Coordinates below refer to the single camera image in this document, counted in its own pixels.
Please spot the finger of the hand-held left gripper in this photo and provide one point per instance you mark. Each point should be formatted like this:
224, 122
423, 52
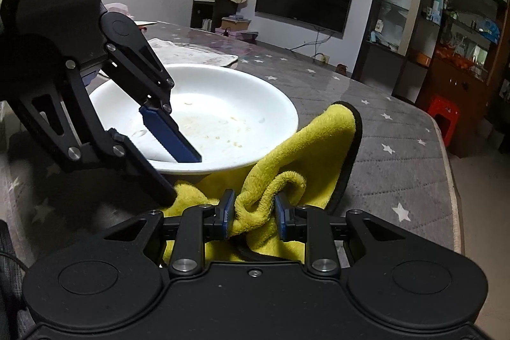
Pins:
147, 172
171, 137

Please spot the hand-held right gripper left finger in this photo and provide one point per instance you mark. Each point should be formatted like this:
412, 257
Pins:
228, 217

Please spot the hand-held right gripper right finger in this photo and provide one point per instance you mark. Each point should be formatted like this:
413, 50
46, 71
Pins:
281, 219

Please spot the white bowl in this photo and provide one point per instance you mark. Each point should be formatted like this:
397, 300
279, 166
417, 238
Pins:
239, 105

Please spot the yellow cleaning cloth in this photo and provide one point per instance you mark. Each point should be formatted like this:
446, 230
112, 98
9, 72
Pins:
310, 149

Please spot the pink cloth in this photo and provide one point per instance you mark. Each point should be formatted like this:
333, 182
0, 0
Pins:
119, 8

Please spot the white patterned towel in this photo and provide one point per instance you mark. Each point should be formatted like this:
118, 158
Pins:
191, 53

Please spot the stack of flat boxes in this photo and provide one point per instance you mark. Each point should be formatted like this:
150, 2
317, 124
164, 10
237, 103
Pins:
237, 27

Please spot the grey star-print table cover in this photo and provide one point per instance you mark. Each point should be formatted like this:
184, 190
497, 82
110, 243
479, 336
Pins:
398, 164

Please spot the brown shoe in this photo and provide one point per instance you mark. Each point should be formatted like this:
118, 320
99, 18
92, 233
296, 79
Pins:
341, 67

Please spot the red plastic stool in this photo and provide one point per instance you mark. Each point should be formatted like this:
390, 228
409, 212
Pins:
444, 117

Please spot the brown wooden cabinet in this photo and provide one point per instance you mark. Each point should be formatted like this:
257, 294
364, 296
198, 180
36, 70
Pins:
466, 45

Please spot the wall power socket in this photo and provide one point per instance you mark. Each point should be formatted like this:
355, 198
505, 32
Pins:
321, 58

